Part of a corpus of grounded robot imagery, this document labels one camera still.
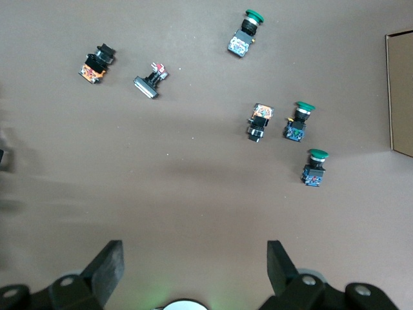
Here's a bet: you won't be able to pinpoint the black selector switch orange block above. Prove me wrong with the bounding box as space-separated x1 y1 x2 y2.
247 102 275 143
77 43 117 85

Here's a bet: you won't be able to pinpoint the brown cardboard box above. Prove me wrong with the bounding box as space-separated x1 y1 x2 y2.
384 29 413 158

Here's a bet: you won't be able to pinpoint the green mushroom button blue block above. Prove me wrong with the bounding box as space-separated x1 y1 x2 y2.
227 8 266 59
283 101 317 143
301 148 330 189

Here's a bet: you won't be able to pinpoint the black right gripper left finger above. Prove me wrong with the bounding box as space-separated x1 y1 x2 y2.
0 240 125 310

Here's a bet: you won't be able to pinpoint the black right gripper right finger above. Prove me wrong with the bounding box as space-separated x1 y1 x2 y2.
257 240 399 310

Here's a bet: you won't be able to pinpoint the black indicator lamp red terminals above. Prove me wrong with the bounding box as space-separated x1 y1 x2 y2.
132 61 170 99

